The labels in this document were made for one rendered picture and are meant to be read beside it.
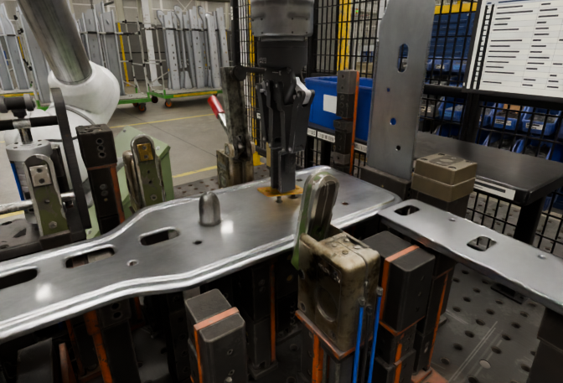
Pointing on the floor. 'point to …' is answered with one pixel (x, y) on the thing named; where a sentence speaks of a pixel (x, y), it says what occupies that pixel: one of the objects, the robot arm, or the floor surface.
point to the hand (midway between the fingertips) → (282, 168)
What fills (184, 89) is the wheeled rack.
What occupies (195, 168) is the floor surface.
